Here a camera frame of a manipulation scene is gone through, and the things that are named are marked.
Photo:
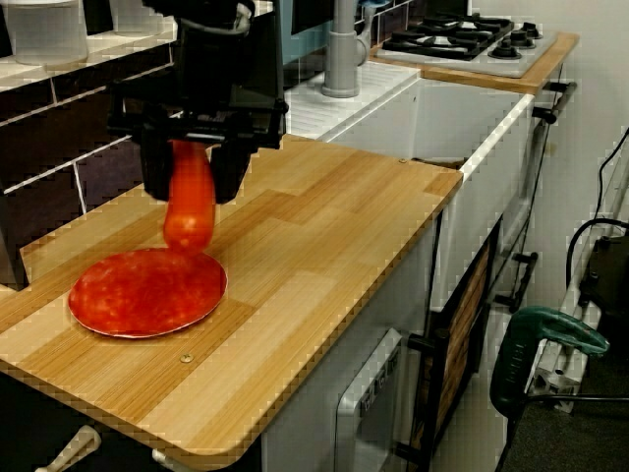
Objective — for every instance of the white lidded jar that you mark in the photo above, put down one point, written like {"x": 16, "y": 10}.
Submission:
{"x": 46, "y": 34}

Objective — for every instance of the white toy sink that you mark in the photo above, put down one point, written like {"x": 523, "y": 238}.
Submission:
{"x": 442, "y": 123}

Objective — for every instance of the aluminium frame rail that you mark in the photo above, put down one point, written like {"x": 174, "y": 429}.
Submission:
{"x": 560, "y": 378}

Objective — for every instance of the toy stove top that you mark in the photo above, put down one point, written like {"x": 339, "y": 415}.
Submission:
{"x": 467, "y": 44}

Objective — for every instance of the grey toy faucet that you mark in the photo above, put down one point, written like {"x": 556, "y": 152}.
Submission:
{"x": 341, "y": 54}

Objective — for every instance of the wood panel cabinet door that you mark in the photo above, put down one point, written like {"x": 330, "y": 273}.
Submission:
{"x": 462, "y": 334}

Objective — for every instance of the grey toy dishwasher door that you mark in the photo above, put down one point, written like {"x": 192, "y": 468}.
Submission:
{"x": 368, "y": 403}

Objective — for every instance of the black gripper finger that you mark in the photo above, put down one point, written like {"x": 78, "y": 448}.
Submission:
{"x": 230, "y": 172}
{"x": 156, "y": 169}

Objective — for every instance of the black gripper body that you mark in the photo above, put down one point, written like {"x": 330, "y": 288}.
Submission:
{"x": 226, "y": 83}

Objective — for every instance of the small red cup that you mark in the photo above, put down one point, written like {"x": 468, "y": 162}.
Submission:
{"x": 190, "y": 206}

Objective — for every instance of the red round plate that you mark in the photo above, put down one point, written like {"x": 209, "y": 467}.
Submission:
{"x": 147, "y": 295}

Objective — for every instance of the brass counter screw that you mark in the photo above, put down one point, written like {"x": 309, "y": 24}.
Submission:
{"x": 186, "y": 358}

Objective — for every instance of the green power tool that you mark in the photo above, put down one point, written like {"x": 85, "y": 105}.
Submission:
{"x": 540, "y": 339}

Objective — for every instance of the black equipment box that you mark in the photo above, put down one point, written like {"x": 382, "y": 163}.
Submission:
{"x": 607, "y": 275}

